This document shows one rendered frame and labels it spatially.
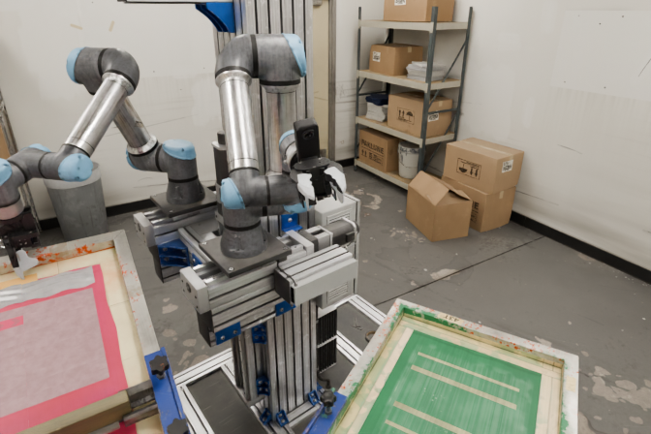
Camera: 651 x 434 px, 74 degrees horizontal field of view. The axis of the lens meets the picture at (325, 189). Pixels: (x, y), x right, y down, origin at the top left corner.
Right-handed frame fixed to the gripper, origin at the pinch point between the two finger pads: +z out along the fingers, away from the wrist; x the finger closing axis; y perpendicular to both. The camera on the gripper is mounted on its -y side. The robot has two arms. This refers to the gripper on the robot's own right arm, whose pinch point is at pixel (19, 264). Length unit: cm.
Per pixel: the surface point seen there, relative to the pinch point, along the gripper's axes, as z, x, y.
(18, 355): 1.0, -31.0, -1.0
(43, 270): 0.5, -4.2, 5.6
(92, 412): -9, -59, 13
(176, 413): -3, -64, 29
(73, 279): -0.2, -11.5, 12.9
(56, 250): -3.2, -0.8, 10.1
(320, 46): 59, 314, 289
